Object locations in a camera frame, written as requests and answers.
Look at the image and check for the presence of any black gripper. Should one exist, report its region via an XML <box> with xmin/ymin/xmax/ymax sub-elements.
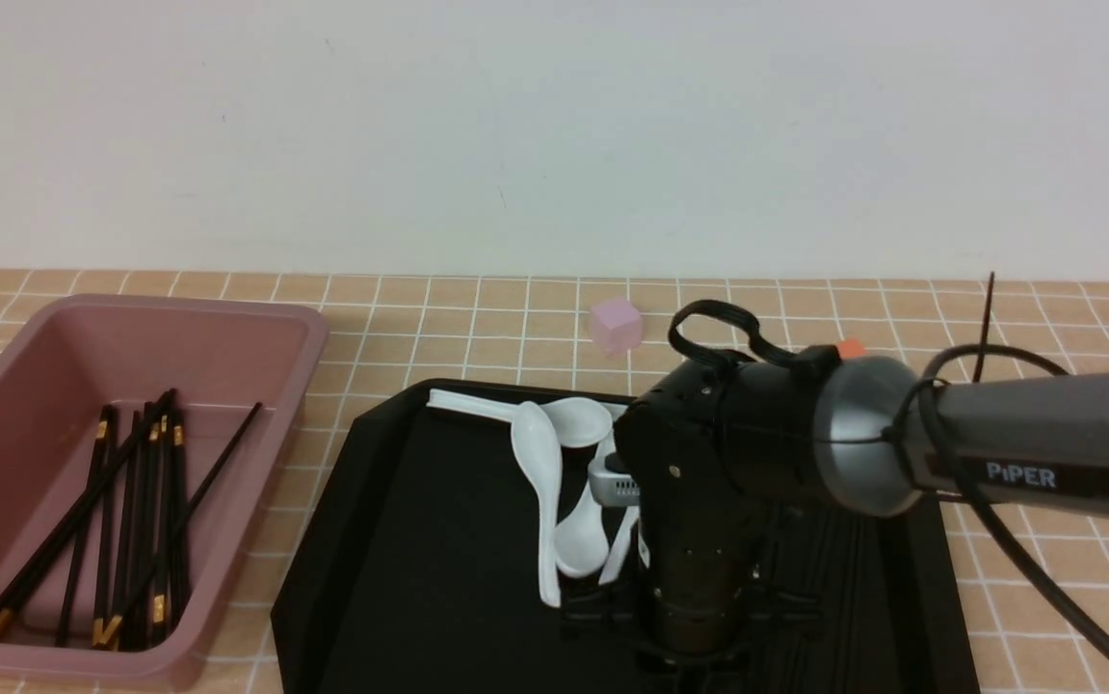
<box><xmin>559</xmin><ymin>361</ymin><xmax>820</xmax><ymax>664</ymax></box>

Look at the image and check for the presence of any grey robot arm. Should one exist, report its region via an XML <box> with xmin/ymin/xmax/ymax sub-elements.
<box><xmin>560</xmin><ymin>344</ymin><xmax>1109</xmax><ymax>666</ymax></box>

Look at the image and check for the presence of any pink cube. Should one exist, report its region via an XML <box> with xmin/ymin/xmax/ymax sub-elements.
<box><xmin>589</xmin><ymin>296</ymin><xmax>644</xmax><ymax>357</ymax></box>

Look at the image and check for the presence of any orange cube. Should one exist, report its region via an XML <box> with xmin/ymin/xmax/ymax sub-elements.
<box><xmin>836</xmin><ymin>338</ymin><xmax>868</xmax><ymax>360</ymax></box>

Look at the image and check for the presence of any white spoon small middle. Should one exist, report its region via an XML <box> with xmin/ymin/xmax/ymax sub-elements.
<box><xmin>555</xmin><ymin>480</ymin><xmax>610</xmax><ymax>579</ymax></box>

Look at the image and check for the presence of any black plastic tray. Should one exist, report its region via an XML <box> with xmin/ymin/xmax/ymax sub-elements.
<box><xmin>272</xmin><ymin>379</ymin><xmax>981</xmax><ymax>693</ymax></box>

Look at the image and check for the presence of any black chopstick leaning in bin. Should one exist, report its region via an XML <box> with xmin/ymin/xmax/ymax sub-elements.
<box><xmin>92</xmin><ymin>401</ymin><xmax>263</xmax><ymax>650</ymax></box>

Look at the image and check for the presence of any pink plastic bin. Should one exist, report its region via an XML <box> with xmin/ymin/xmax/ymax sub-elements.
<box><xmin>0</xmin><ymin>295</ymin><xmax>329</xmax><ymax>691</ymax></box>

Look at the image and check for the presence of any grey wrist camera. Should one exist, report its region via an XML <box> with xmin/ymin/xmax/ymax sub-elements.
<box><xmin>588</xmin><ymin>438</ymin><xmax>641</xmax><ymax>508</ymax></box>

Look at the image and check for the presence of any white spoon far left handle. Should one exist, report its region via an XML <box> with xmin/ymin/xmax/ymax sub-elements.
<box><xmin>427</xmin><ymin>389</ymin><xmax>613</xmax><ymax>449</ymax></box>

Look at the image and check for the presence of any black cable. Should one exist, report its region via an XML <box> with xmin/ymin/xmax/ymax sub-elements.
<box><xmin>667</xmin><ymin>273</ymin><xmax>1109</xmax><ymax>694</ymax></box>

